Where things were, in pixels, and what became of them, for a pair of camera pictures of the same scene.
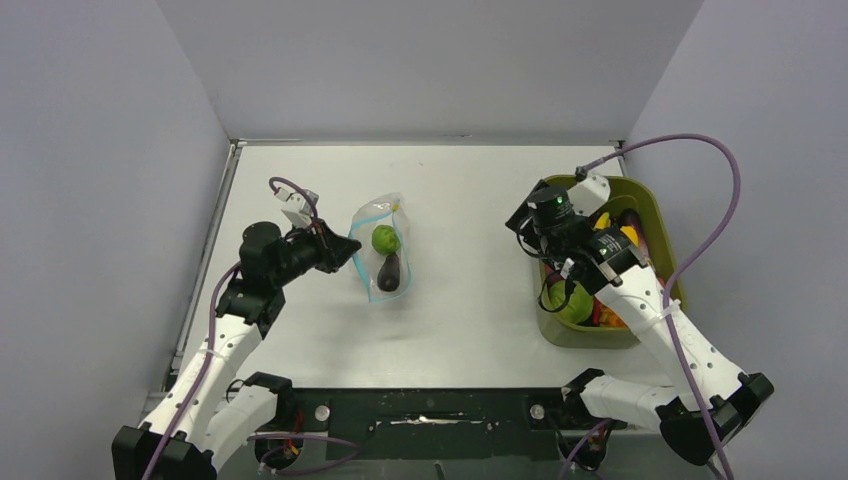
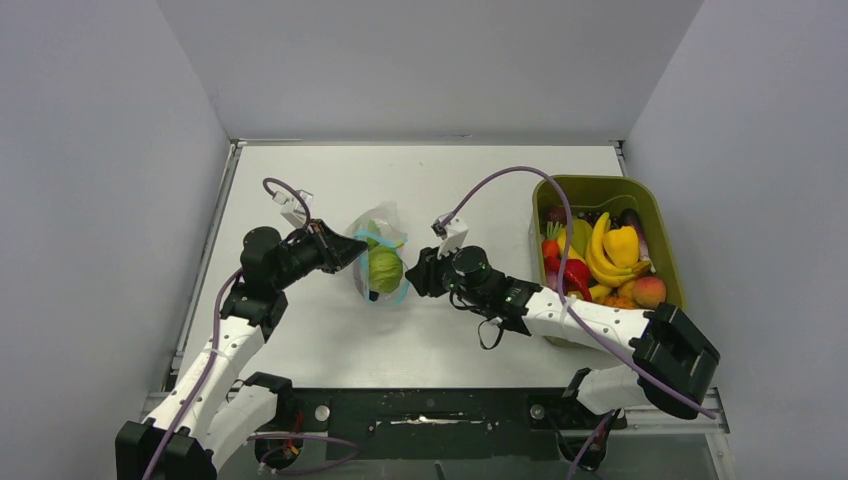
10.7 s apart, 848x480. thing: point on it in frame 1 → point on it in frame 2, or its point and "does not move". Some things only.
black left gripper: [333, 250] does not move
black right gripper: [528, 231] → [426, 274]
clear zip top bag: [381, 225] does not move
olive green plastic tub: [634, 195] does not move
